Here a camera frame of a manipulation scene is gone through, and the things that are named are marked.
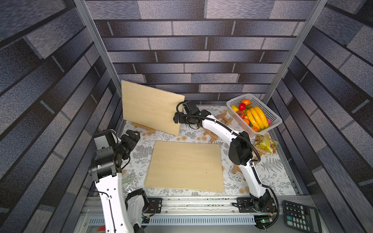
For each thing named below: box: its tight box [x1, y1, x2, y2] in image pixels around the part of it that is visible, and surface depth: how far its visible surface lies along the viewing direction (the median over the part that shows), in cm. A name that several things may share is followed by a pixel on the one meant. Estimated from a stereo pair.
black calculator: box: [283, 199, 323, 233], surface depth 70 cm
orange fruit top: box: [241, 99, 251, 106], surface depth 113 cm
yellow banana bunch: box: [246, 106, 270, 131], surface depth 103 cm
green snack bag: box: [254, 134, 279, 154], surface depth 94 cm
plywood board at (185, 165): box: [144, 140, 225, 192], surface depth 92 cm
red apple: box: [238, 102, 247, 111], surface depth 109 cm
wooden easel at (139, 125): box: [131, 121, 156, 134], surface depth 103 cm
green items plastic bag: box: [121, 174, 136, 195], surface depth 81 cm
